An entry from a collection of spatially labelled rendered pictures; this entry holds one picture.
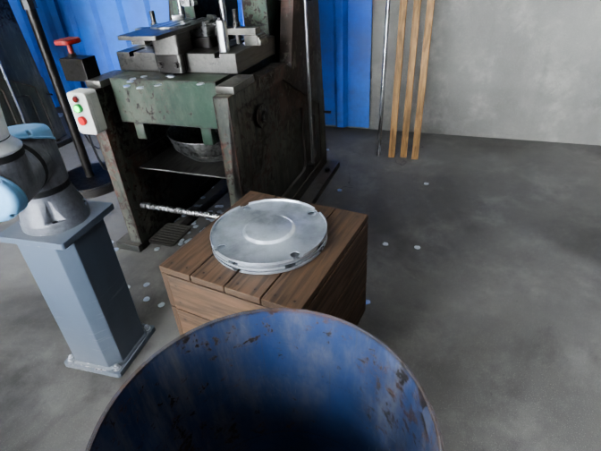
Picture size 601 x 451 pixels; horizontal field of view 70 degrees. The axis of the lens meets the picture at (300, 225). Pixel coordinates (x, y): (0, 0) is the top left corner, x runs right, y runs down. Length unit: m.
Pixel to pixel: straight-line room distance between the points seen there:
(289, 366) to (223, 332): 0.14
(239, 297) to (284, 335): 0.25
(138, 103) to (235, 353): 1.00
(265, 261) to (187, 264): 0.20
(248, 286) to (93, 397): 0.57
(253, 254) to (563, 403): 0.83
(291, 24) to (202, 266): 1.01
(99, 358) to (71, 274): 0.29
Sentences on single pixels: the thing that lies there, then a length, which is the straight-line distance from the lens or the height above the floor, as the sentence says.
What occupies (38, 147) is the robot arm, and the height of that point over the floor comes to 0.65.
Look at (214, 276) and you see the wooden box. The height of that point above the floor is 0.35.
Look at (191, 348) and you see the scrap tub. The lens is 0.72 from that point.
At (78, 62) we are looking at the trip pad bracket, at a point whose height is 0.70.
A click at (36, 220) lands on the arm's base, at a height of 0.49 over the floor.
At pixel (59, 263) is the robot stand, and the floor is 0.38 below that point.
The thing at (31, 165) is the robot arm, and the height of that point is 0.63.
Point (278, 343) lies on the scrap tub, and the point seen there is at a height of 0.41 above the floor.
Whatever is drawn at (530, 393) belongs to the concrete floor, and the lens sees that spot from 1.29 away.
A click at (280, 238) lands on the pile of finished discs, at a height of 0.38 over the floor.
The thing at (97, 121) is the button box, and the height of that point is 0.53.
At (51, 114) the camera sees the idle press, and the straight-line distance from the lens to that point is 3.15.
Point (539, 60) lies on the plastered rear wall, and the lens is 2.58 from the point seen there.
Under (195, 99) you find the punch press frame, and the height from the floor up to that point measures 0.59.
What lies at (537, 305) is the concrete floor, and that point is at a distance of 1.53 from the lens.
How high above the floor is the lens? 0.97
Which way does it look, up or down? 33 degrees down
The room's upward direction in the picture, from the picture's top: 4 degrees counter-clockwise
